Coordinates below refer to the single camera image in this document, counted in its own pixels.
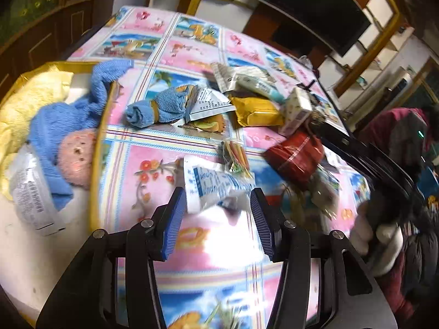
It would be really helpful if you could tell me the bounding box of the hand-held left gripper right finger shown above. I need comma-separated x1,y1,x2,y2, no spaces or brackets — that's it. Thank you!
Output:
250,188,398,329

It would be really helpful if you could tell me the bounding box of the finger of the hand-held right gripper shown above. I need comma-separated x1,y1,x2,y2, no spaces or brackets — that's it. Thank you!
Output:
298,80,424,201

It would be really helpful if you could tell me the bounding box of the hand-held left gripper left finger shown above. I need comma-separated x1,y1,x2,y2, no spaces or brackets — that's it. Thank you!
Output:
36,187,187,329

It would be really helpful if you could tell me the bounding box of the white blue-print packet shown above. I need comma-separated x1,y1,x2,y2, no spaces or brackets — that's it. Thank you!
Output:
183,156,256,215

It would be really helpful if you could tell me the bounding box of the red packet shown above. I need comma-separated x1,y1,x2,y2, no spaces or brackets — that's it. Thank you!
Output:
263,131,326,191

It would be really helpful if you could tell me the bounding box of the lemon print tissue pack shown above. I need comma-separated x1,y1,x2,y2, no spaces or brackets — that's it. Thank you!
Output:
278,87,313,137

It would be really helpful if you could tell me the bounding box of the yellow storage box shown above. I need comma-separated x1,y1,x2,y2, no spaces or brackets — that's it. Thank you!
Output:
0,61,117,326

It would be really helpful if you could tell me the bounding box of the yellow packet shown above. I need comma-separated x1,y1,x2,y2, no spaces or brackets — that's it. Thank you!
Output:
228,96,285,129

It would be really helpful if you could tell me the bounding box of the blue towel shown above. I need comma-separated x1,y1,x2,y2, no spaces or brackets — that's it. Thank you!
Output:
27,59,135,211
124,86,199,130

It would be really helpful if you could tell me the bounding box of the white black-print packet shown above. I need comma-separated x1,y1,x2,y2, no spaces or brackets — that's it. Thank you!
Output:
185,87,237,124

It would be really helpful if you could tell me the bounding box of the person's right forearm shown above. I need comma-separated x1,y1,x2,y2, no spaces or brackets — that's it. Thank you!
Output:
374,209,439,326

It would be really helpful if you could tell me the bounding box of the person's right hand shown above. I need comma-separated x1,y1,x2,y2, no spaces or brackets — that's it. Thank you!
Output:
353,202,405,276

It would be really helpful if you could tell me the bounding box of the blue plastic object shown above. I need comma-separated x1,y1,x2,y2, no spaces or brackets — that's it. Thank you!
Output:
418,168,439,199

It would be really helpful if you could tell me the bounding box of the crumpled clear packet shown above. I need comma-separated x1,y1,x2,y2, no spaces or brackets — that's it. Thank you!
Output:
305,168,342,220

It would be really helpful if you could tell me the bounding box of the packet of colourful sticks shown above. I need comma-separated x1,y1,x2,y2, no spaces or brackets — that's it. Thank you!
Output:
219,140,256,180

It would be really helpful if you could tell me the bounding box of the white air conditioner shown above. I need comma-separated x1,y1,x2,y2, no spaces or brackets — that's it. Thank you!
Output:
387,67,414,100

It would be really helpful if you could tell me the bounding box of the pink round cloth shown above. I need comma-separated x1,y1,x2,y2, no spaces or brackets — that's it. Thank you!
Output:
57,128,98,190

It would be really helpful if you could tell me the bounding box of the white green tube packet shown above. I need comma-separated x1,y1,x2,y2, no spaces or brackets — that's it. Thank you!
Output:
237,70,287,103

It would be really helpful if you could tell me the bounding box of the clear plastic packet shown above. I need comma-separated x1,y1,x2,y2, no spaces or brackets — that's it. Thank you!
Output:
9,152,67,237

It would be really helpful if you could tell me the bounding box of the black television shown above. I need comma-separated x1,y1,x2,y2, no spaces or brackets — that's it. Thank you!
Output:
257,0,373,58

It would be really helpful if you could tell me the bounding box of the grey white packet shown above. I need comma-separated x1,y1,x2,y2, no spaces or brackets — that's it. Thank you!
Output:
210,62,247,93

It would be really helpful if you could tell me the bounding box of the yellow towel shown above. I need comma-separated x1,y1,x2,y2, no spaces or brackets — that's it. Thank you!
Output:
0,67,74,192

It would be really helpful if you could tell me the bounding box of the wooden cabinet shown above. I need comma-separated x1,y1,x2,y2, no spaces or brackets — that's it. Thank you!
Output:
0,0,119,86

